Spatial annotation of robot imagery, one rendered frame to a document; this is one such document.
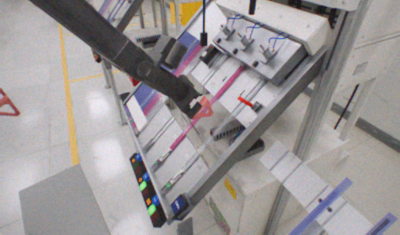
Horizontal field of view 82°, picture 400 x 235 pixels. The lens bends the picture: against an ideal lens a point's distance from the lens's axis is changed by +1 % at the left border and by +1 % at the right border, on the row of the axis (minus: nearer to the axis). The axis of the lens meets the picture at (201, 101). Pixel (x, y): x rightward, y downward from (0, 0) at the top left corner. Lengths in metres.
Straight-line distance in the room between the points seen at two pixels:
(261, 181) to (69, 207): 0.77
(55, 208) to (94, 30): 0.83
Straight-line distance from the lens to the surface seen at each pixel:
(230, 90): 0.83
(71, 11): 0.44
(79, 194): 1.13
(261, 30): 0.83
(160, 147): 0.96
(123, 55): 0.47
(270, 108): 0.71
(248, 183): 1.04
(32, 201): 1.21
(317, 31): 0.73
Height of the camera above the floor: 1.46
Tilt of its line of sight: 36 degrees down
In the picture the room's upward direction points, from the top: straight up
